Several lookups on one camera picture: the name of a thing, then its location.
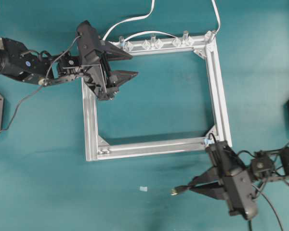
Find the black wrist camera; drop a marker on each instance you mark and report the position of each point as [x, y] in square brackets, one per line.
[89, 41]
[240, 193]

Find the silver standoff post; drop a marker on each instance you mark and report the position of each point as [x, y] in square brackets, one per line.
[121, 42]
[185, 37]
[152, 41]

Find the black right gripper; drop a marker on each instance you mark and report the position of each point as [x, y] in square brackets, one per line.
[226, 163]

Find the silver aluminium extrusion frame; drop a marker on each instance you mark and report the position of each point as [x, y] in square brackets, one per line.
[173, 106]

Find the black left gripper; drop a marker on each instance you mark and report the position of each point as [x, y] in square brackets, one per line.
[99, 77]

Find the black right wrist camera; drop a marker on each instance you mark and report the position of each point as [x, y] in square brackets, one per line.
[240, 193]

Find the middle silver standoff post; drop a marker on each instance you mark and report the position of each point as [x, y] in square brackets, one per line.
[152, 41]

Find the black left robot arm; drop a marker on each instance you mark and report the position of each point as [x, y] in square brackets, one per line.
[40, 68]

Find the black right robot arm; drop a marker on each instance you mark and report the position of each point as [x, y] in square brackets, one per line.
[266, 166]

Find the bottom silver standoff post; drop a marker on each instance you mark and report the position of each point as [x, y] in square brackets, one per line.
[121, 42]

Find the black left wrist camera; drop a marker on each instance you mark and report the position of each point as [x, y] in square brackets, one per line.
[89, 41]

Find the small clear plastic piece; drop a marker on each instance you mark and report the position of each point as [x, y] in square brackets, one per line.
[143, 188]

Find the top silver standoff post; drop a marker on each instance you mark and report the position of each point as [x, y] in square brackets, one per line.
[185, 37]

